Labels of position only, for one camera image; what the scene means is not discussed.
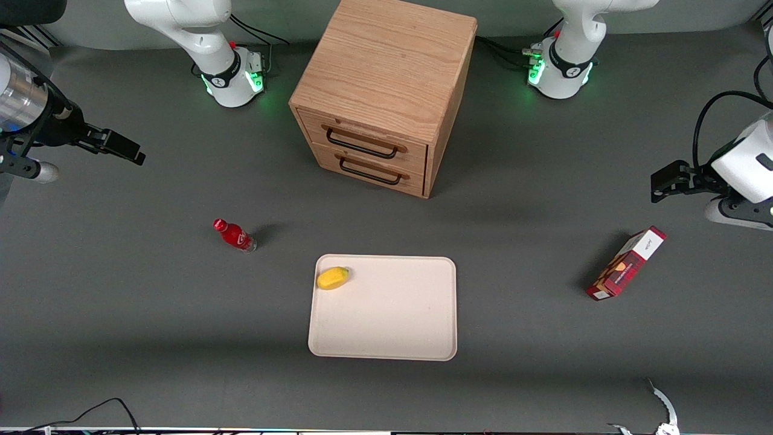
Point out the yellow lemon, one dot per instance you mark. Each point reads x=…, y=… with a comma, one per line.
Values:
x=333, y=278

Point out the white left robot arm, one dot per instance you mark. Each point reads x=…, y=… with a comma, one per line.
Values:
x=567, y=54

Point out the white serrated plastic strip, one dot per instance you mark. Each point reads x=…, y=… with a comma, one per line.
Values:
x=664, y=405

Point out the red coke bottle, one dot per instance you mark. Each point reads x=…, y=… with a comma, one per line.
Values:
x=235, y=235

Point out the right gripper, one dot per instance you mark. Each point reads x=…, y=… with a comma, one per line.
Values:
x=60, y=128

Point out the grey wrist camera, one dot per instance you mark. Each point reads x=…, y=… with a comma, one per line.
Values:
x=43, y=171
x=734, y=212

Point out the black rounded housing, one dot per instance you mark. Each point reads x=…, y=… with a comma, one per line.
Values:
x=30, y=11

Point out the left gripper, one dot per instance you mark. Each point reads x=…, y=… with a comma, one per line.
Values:
x=699, y=179

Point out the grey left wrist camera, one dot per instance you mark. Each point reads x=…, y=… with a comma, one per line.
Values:
x=734, y=212

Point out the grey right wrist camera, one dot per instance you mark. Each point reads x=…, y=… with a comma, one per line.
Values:
x=43, y=171

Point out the red plaid shortbread box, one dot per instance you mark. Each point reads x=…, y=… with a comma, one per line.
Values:
x=625, y=266

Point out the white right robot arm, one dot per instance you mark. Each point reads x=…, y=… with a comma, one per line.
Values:
x=199, y=36

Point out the beige plastic tray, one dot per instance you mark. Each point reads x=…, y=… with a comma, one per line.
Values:
x=392, y=320

